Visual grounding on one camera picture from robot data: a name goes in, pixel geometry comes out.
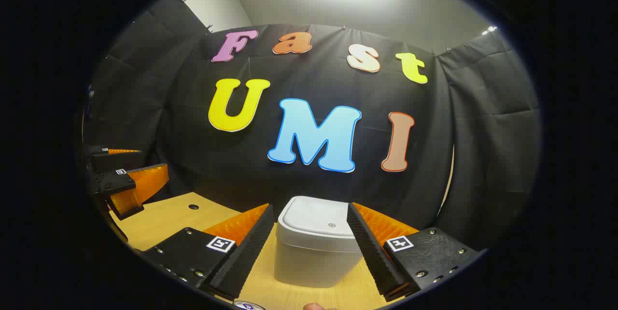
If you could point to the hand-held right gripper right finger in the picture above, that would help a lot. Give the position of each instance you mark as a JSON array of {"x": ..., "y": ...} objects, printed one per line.
[{"x": 372, "y": 257}]

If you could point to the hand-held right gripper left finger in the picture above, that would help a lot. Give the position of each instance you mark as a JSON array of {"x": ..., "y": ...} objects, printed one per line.
[{"x": 251, "y": 257}]

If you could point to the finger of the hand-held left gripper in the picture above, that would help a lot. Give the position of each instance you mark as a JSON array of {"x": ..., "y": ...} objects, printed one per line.
[
  {"x": 116, "y": 159},
  {"x": 140, "y": 187}
]

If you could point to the white desktop garbage bin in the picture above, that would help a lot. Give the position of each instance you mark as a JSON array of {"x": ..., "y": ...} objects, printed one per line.
[{"x": 314, "y": 257}]

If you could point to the wooden desktop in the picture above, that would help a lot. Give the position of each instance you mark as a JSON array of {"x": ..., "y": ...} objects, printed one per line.
[{"x": 159, "y": 223}]

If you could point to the black backdrop cloth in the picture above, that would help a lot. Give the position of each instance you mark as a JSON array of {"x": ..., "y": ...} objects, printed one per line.
[{"x": 183, "y": 165}]

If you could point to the small ceiling light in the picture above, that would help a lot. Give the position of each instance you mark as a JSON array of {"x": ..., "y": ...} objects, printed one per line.
[{"x": 490, "y": 29}]

